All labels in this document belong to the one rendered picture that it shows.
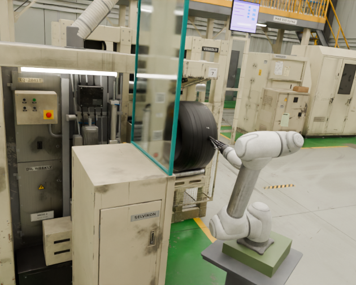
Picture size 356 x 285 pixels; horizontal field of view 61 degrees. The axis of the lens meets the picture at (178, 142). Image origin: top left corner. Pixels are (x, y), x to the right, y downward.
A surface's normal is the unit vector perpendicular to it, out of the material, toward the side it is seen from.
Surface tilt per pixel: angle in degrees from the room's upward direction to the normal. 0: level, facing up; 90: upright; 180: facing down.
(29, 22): 90
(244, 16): 90
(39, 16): 90
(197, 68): 90
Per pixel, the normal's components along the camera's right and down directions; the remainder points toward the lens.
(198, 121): 0.43, -0.36
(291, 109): 0.37, 0.30
